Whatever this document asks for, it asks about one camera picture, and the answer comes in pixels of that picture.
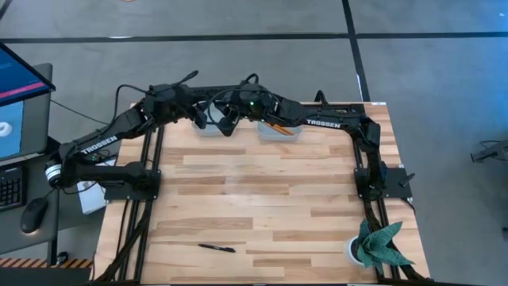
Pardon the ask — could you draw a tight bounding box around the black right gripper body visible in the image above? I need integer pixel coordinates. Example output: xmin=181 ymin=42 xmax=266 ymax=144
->
xmin=227 ymin=91 xmax=264 ymax=121

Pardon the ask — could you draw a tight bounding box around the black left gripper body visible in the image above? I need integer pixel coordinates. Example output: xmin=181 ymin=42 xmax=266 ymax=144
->
xmin=171 ymin=88 xmax=202 ymax=118

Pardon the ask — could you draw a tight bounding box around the black scale pen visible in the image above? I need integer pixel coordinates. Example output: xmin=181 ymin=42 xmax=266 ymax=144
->
xmin=198 ymin=243 xmax=237 ymax=254

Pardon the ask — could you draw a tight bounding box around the white box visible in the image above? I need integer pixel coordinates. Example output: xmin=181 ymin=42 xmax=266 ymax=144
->
xmin=76 ymin=180 xmax=107 ymax=215

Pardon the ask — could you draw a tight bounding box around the grey bezel monitor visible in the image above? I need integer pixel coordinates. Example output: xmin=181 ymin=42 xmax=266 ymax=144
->
xmin=0 ymin=63 xmax=54 ymax=163

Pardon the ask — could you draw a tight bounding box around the blue screen monitor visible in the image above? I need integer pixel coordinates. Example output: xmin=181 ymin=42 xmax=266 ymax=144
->
xmin=0 ymin=42 xmax=56 ymax=107

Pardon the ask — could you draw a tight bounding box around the white plant pot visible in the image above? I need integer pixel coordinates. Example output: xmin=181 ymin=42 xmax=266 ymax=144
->
xmin=343 ymin=236 xmax=364 ymax=266

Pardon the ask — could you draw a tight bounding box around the black computer mouse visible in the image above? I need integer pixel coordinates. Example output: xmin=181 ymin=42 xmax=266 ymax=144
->
xmin=20 ymin=197 xmax=50 ymax=234

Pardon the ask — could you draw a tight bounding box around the green fabric plant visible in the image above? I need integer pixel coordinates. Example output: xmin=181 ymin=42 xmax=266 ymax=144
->
xmin=355 ymin=219 xmax=416 ymax=275

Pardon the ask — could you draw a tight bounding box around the yellow black hazard strip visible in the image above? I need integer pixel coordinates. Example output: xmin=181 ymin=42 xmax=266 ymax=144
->
xmin=0 ymin=257 xmax=94 ymax=269

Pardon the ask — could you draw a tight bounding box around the black keyboard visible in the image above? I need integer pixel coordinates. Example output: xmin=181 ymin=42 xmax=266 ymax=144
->
xmin=0 ymin=165 xmax=25 ymax=211

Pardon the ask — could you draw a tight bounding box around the grey desk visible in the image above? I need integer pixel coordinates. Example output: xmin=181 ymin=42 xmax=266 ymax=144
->
xmin=0 ymin=153 xmax=61 ymax=255

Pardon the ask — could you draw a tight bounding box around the black equipment base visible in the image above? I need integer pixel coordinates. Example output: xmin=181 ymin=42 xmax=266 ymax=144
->
xmin=470 ymin=138 xmax=508 ymax=164

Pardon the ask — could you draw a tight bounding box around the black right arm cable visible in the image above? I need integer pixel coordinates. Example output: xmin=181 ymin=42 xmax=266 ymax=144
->
xmin=206 ymin=87 xmax=241 ymax=120

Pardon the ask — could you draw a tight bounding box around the black aluminium frame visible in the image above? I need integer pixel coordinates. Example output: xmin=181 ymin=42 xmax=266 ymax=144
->
xmin=94 ymin=102 xmax=434 ymax=285

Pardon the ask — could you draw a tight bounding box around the thin black floor cable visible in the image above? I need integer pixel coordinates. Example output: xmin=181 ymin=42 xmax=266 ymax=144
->
xmin=50 ymin=99 xmax=118 ymax=127

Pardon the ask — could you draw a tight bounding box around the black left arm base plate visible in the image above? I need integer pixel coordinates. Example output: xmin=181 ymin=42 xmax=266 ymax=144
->
xmin=103 ymin=169 xmax=162 ymax=202

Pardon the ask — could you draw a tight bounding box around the black cable bundle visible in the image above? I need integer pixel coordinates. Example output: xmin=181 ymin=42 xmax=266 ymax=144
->
xmin=363 ymin=198 xmax=433 ymax=284
xmin=94 ymin=198 xmax=154 ymax=284

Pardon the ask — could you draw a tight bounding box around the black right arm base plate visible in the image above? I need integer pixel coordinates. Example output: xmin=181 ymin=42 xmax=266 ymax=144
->
xmin=354 ymin=166 xmax=414 ymax=199

